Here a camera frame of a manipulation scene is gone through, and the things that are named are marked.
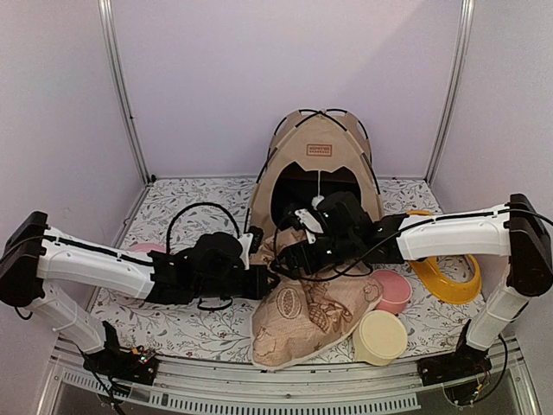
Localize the white pet cushion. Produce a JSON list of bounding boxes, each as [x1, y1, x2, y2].
[[250, 233, 384, 371]]

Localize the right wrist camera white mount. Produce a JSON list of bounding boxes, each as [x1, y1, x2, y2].
[[285, 208, 324, 245]]

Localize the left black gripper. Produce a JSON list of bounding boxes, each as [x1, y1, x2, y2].
[[194, 265, 280, 300]]

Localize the aluminium frame post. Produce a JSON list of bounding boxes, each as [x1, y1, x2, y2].
[[424, 0, 475, 186], [98, 0, 150, 184]]

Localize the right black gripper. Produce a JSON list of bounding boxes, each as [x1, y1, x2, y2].
[[268, 234, 359, 283]]

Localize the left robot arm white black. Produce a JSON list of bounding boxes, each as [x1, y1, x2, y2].
[[1, 211, 280, 376]]

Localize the left aluminium frame post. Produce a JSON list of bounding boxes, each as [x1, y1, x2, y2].
[[98, 0, 150, 184]]

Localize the pink round plate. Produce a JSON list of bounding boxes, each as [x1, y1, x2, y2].
[[128, 243, 165, 252]]

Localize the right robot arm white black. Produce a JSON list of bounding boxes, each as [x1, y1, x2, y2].
[[271, 192, 552, 386]]

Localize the right aluminium frame post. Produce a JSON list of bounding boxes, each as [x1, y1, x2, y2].
[[424, 0, 475, 186]]

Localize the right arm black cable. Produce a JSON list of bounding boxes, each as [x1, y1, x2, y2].
[[270, 215, 411, 282]]

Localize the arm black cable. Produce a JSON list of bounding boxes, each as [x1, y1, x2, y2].
[[166, 201, 241, 256], [270, 215, 411, 282]]

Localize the yellow double bowl holder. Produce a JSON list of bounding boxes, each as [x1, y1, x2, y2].
[[405, 209, 482, 306]]

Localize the black tent pole long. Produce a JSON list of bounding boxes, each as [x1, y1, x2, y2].
[[256, 108, 359, 183]]

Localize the front aluminium rail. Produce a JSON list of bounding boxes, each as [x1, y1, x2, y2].
[[36, 336, 548, 414]]

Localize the pink footed pet bowl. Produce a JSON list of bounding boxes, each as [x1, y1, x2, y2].
[[372, 270, 412, 315]]

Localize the cream footed pet bowl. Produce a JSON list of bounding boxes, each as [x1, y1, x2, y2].
[[353, 310, 407, 367]]

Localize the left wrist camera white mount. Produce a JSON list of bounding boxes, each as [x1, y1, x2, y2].
[[238, 226, 264, 271]]

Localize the floral patterned table mat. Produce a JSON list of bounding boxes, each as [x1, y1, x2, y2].
[[90, 177, 484, 362]]

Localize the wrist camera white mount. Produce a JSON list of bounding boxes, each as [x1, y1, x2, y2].
[[238, 226, 264, 271], [285, 208, 324, 245]]

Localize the beige fabric pet tent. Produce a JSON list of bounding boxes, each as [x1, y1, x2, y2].
[[248, 108, 384, 234]]

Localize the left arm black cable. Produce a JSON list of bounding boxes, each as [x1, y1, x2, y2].
[[166, 201, 241, 256]]

